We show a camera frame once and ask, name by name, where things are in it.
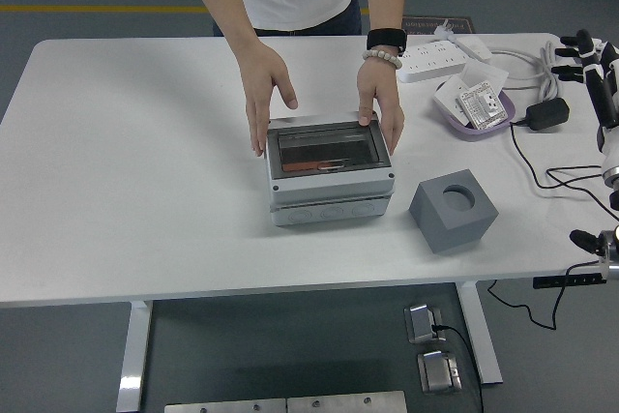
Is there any person's left hand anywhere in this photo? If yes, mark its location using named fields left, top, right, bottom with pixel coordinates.
left=356, top=58, right=406, bottom=156

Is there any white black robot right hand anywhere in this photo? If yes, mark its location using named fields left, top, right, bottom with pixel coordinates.
left=550, top=28, right=619, bottom=172

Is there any person's right hand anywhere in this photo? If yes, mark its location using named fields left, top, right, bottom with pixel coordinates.
left=240, top=40, right=299, bottom=159

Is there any transparent hinged box lid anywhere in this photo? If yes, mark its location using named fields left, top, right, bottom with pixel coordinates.
left=267, top=120, right=391, bottom=177

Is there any orange cylindrical battery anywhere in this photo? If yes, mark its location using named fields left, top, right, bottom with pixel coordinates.
left=282, top=161, right=339, bottom=174

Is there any grey plastic enclosure box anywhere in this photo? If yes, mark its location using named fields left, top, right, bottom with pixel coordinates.
left=264, top=115, right=396, bottom=226

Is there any white cardboard socket box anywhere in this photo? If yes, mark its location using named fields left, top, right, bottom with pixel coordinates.
left=431, top=74, right=478, bottom=127

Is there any grey battery holder block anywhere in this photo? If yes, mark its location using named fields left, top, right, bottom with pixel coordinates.
left=408, top=168, right=499, bottom=254

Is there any black smartwatch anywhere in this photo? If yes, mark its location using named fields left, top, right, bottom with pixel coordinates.
left=366, top=28, right=409, bottom=57

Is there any white power strip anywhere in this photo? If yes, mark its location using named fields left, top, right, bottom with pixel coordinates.
left=396, top=40, right=470, bottom=84

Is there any black power adapter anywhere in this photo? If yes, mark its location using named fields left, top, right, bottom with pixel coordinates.
left=524, top=97, right=571, bottom=133

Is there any brown floor sign mat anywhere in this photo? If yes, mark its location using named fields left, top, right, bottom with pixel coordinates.
left=400, top=15, right=476, bottom=36

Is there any white power plug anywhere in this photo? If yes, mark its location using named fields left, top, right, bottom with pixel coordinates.
left=432, top=19, right=468, bottom=46

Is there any purple plastic tray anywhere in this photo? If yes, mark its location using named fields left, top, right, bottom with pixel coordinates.
left=432, top=82, right=517, bottom=142

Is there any small white adapter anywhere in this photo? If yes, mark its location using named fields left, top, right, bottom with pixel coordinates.
left=463, top=41, right=493, bottom=62

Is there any white square card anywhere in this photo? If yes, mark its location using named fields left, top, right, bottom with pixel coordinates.
left=458, top=60, right=510, bottom=95

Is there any black table control panel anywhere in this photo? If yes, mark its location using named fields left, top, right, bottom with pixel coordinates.
left=532, top=275, right=608, bottom=288

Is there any metal floor socket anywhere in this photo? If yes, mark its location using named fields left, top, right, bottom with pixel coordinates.
left=403, top=303, right=449, bottom=344
left=416, top=349, right=463, bottom=395

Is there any white table leg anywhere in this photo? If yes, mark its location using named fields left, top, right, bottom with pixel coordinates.
left=457, top=280, right=504, bottom=384
left=115, top=300, right=154, bottom=413

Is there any white bead bracelet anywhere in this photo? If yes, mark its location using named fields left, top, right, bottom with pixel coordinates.
left=361, top=46, right=404, bottom=70

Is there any white power strip cable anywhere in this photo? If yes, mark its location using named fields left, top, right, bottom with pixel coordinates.
left=487, top=40, right=572, bottom=101

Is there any thin black adapter cable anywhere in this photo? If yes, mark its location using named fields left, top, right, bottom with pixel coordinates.
left=510, top=118, right=619, bottom=223

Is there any wall socket blister pack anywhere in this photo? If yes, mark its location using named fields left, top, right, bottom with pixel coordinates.
left=456, top=83, right=513, bottom=130

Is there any thin black hanging cable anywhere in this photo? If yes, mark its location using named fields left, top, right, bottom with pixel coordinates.
left=486, top=261, right=605, bottom=333

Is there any black floor socket cable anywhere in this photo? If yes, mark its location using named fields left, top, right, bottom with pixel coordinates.
left=431, top=323, right=485, bottom=413

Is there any metal base plate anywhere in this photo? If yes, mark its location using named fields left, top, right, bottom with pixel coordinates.
left=163, top=398, right=287, bottom=413
left=286, top=390, right=408, bottom=413

